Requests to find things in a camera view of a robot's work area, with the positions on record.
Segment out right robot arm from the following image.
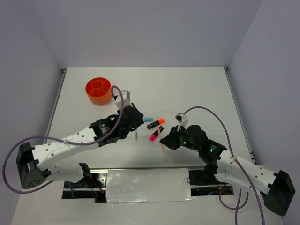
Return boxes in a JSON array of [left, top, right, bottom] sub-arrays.
[[160, 125, 295, 216]]

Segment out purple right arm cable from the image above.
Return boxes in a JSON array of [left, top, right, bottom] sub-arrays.
[[181, 106, 265, 225]]

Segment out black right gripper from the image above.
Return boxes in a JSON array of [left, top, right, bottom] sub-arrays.
[[160, 125, 200, 151]]

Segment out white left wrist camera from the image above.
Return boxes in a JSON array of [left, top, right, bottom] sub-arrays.
[[114, 90, 132, 110]]

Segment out orange round divided container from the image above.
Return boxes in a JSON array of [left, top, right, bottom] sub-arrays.
[[85, 77, 112, 105]]

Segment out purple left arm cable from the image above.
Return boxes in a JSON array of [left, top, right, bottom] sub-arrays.
[[2, 85, 126, 194]]

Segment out black highlighter orange cap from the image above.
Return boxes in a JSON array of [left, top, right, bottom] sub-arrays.
[[147, 118, 165, 129]]

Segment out orange slim pen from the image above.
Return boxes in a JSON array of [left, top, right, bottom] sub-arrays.
[[157, 125, 166, 155]]

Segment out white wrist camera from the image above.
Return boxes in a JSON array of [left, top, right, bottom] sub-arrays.
[[175, 112, 188, 131], [114, 90, 132, 110]]

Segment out blue translucent pen cap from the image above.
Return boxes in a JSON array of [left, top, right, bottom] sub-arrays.
[[143, 117, 154, 122]]

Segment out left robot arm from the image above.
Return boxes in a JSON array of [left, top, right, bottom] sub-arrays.
[[16, 105, 144, 189]]

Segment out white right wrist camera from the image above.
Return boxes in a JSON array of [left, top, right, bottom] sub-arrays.
[[175, 112, 188, 131]]

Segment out black highlighter pink cap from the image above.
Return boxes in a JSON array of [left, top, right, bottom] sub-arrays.
[[149, 126, 164, 142]]

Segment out reflective silver front panel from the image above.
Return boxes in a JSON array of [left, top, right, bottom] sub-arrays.
[[106, 168, 192, 203]]

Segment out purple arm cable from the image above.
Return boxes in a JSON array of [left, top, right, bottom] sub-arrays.
[[2, 85, 126, 194], [181, 106, 265, 225]]

